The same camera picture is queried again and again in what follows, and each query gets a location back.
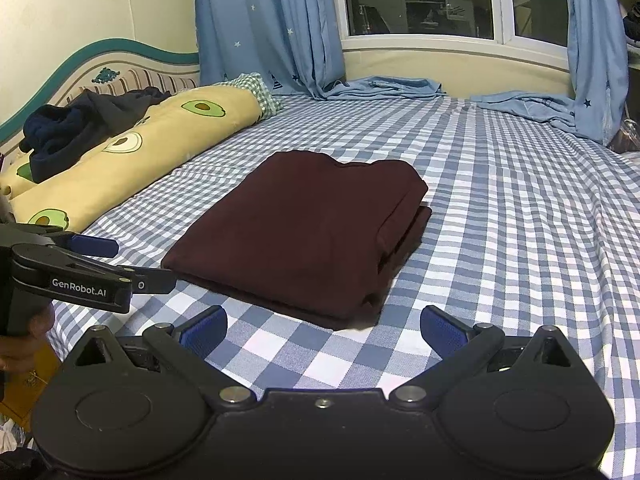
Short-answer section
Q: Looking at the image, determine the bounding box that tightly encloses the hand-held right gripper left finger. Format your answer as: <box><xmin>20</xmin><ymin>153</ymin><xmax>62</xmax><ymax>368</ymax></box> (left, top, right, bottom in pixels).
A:
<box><xmin>60</xmin><ymin>305</ymin><xmax>258</xmax><ymax>408</ymax></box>

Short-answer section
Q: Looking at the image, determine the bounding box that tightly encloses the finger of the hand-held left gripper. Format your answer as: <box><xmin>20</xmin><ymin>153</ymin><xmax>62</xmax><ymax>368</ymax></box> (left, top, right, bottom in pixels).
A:
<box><xmin>117</xmin><ymin>265</ymin><xmax>178</xmax><ymax>295</ymax></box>
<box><xmin>50</xmin><ymin>232</ymin><xmax>120</xmax><ymax>258</ymax></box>

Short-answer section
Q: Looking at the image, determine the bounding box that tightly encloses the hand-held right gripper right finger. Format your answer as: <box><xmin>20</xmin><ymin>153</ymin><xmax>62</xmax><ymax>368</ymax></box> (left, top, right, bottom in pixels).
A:
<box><xmin>389</xmin><ymin>305</ymin><xmax>583</xmax><ymax>407</ymax></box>

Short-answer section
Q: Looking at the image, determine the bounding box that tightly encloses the maroon printed sweatshirt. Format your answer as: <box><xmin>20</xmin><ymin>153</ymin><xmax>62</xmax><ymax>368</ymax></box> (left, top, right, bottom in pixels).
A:
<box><xmin>161</xmin><ymin>151</ymin><xmax>433</xmax><ymax>332</ymax></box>

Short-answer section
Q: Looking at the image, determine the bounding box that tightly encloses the dark clothes heap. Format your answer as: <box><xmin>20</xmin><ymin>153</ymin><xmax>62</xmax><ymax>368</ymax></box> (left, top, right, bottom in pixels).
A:
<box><xmin>19</xmin><ymin>87</ymin><xmax>173</xmax><ymax>183</ymax></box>

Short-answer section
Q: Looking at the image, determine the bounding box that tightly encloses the person's left hand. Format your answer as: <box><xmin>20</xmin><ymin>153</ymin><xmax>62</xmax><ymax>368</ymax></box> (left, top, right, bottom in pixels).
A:
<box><xmin>0</xmin><ymin>305</ymin><xmax>57</xmax><ymax>373</ymax></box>

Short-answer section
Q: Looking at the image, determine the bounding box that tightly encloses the blue checked bed sheet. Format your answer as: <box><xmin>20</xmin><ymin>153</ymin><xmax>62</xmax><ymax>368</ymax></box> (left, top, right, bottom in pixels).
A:
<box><xmin>50</xmin><ymin>92</ymin><xmax>640</xmax><ymax>461</ymax></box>

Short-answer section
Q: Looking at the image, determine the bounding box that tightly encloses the yellow wooden cabinet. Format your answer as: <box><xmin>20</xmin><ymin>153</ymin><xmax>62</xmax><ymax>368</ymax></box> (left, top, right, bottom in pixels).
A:
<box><xmin>0</xmin><ymin>345</ymin><xmax>61</xmax><ymax>418</ymax></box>

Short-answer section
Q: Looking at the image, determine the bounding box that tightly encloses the yellow avocado print pillow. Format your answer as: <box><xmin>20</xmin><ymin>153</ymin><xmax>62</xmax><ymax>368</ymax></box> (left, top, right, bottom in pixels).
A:
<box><xmin>0</xmin><ymin>85</ymin><xmax>266</xmax><ymax>236</ymax></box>

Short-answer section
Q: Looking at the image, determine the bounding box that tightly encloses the teal edged bed headboard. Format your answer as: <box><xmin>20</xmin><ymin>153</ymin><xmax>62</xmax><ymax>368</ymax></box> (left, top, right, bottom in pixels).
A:
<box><xmin>0</xmin><ymin>39</ymin><xmax>201</xmax><ymax>156</ymax></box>

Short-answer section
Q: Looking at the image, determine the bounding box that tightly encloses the green checked pillow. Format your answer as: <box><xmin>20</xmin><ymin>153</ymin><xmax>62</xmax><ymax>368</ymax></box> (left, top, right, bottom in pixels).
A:
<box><xmin>220</xmin><ymin>72</ymin><xmax>285</xmax><ymax>121</ymax></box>

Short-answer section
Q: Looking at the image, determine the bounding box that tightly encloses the clear plastic bag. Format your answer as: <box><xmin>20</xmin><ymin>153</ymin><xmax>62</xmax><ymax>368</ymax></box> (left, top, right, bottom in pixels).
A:
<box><xmin>607</xmin><ymin>120</ymin><xmax>640</xmax><ymax>153</ymax></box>

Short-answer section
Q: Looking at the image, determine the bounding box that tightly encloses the blue star curtain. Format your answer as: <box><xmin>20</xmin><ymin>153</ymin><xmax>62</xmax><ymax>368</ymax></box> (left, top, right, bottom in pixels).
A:
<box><xmin>192</xmin><ymin>0</ymin><xmax>446</xmax><ymax>101</ymax></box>
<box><xmin>470</xmin><ymin>0</ymin><xmax>631</xmax><ymax>148</ymax></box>

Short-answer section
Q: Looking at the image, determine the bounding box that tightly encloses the white framed window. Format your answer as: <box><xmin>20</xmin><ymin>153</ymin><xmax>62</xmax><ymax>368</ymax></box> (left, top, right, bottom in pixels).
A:
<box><xmin>340</xmin><ymin>0</ymin><xmax>573</xmax><ymax>61</ymax></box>

